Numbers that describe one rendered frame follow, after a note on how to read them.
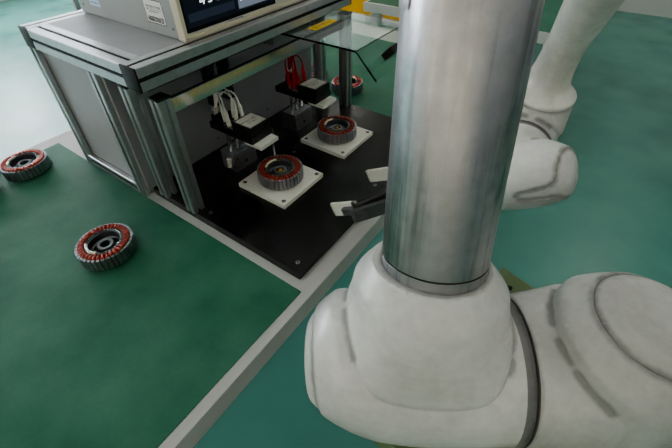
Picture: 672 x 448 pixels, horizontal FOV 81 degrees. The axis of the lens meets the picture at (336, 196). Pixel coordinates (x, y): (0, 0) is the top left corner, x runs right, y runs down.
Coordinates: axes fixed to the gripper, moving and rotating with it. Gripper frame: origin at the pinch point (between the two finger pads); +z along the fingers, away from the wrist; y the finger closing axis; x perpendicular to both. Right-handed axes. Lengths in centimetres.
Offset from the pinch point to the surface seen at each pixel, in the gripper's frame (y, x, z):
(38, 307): -53, 10, 36
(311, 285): -19.5, -9.5, 2.5
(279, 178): -3.7, 7.3, 17.5
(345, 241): -6.0, -9.0, 3.4
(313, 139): 18.7, 8.0, 25.8
